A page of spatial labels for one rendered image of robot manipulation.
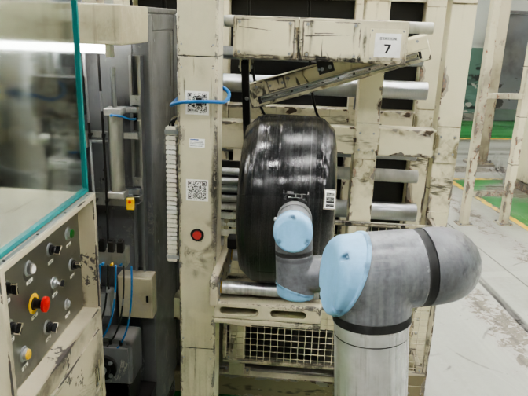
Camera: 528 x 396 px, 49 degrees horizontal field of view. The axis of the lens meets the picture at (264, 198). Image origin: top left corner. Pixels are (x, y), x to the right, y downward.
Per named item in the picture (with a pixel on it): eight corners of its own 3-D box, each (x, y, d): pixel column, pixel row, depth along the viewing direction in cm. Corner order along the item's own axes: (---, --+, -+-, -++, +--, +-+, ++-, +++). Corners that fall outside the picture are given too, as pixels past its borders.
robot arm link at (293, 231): (273, 256, 134) (271, 214, 132) (276, 242, 146) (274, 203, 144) (313, 255, 133) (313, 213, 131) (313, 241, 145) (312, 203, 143)
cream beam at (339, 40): (232, 58, 203) (232, 15, 199) (240, 54, 227) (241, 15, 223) (406, 65, 199) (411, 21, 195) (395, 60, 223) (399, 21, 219)
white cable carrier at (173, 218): (167, 261, 201) (165, 126, 187) (170, 255, 206) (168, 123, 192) (179, 262, 201) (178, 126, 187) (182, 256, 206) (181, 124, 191)
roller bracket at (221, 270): (208, 306, 191) (209, 280, 188) (225, 259, 229) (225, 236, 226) (218, 307, 191) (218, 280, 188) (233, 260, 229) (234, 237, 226)
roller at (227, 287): (218, 287, 192) (219, 276, 195) (218, 295, 195) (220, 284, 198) (322, 295, 190) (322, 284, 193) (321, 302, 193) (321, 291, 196)
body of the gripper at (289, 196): (309, 191, 160) (309, 199, 148) (308, 221, 161) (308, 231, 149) (282, 189, 160) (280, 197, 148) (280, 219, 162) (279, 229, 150)
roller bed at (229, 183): (199, 236, 239) (199, 166, 230) (205, 224, 253) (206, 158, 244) (247, 239, 237) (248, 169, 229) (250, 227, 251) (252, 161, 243)
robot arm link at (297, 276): (327, 302, 138) (326, 252, 135) (280, 306, 136) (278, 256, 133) (317, 289, 147) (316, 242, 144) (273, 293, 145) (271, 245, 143)
